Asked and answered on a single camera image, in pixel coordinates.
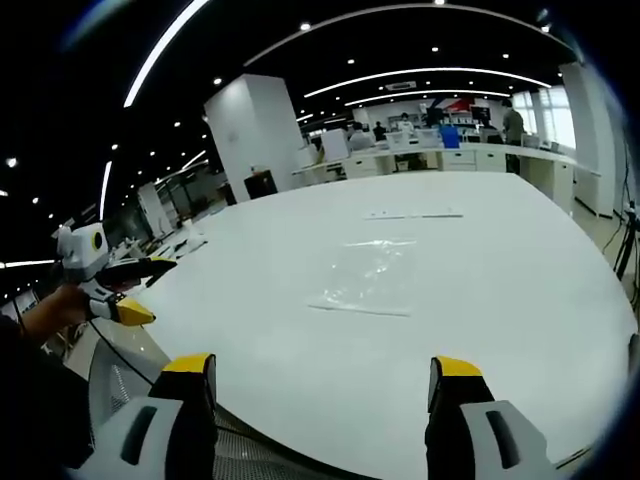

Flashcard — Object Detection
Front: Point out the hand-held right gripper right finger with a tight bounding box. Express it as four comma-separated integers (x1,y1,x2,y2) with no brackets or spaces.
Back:
424,355,557,480

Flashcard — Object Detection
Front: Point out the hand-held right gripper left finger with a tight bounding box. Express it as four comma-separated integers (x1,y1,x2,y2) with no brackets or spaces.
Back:
67,352,220,480

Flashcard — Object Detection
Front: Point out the clear resealable plastic bag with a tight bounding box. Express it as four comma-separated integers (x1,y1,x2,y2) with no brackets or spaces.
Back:
305,237,419,318

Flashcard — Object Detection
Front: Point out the person's left hand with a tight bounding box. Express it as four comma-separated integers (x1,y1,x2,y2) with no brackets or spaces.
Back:
23,282,93,347

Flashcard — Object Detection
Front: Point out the person's dark sleeve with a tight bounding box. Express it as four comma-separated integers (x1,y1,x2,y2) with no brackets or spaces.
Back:
0,312,96,480

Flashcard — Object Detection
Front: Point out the black cabinet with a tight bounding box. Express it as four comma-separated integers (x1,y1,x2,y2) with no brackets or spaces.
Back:
243,169,279,200

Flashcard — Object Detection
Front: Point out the white square pillar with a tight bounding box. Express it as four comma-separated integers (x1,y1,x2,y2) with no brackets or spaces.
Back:
202,73,307,202

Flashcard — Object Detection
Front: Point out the white board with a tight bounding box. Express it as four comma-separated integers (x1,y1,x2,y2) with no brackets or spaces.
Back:
319,129,351,162

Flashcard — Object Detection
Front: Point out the black tripod stand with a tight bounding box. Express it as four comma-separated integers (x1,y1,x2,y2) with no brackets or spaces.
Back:
612,199,640,281

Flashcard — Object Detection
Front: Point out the long white counter desk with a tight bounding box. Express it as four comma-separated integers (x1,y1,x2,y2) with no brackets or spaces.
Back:
291,140,604,217

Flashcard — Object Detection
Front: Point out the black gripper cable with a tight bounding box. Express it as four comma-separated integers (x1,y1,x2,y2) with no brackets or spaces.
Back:
87,317,157,387

